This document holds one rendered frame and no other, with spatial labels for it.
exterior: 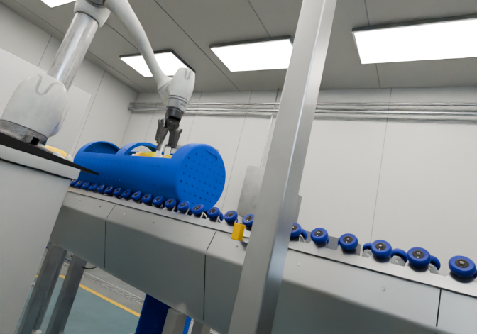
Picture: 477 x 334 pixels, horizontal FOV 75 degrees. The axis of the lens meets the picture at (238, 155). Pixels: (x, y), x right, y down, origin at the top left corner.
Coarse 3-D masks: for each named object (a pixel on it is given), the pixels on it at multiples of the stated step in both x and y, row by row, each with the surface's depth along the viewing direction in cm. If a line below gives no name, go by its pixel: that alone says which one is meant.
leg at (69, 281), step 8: (72, 256) 173; (72, 264) 171; (80, 264) 173; (72, 272) 170; (64, 280) 170; (72, 280) 170; (64, 288) 168; (72, 288) 170; (64, 296) 167; (56, 304) 167; (64, 304) 167; (56, 312) 165; (64, 312) 167; (56, 320) 164; (48, 328) 164; (56, 328) 164
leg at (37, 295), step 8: (48, 248) 164; (56, 248) 163; (48, 256) 161; (56, 256) 163; (48, 264) 160; (40, 272) 160; (48, 272) 160; (40, 280) 158; (48, 280) 160; (40, 288) 158; (32, 296) 157; (40, 296) 158; (32, 304) 155; (40, 304) 158; (32, 312) 155; (24, 320) 154; (32, 320) 155; (24, 328) 153; (32, 328) 155
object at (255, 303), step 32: (320, 0) 72; (320, 32) 70; (320, 64) 71; (288, 96) 68; (288, 128) 65; (288, 160) 63; (288, 192) 62; (256, 224) 62; (288, 224) 63; (256, 256) 60; (256, 288) 58; (256, 320) 56
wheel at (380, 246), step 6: (378, 240) 72; (384, 240) 71; (372, 246) 71; (378, 246) 71; (384, 246) 70; (390, 246) 70; (372, 252) 71; (378, 252) 69; (384, 252) 69; (390, 252) 69
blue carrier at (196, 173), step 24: (96, 144) 179; (144, 144) 151; (192, 144) 125; (96, 168) 153; (120, 168) 140; (144, 168) 129; (168, 168) 119; (192, 168) 122; (216, 168) 132; (144, 192) 131; (168, 192) 120; (192, 192) 122; (216, 192) 133
